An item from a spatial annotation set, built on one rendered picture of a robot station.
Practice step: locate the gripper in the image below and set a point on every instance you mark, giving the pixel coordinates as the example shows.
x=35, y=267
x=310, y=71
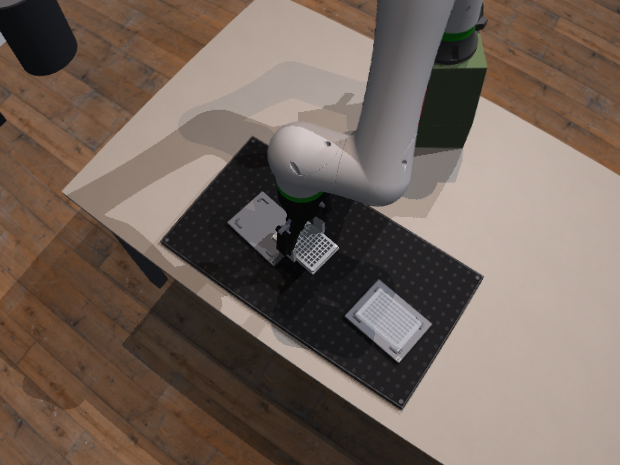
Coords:
x=288, y=233

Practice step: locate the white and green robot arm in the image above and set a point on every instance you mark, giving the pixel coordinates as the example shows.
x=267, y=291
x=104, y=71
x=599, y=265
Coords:
x=374, y=166

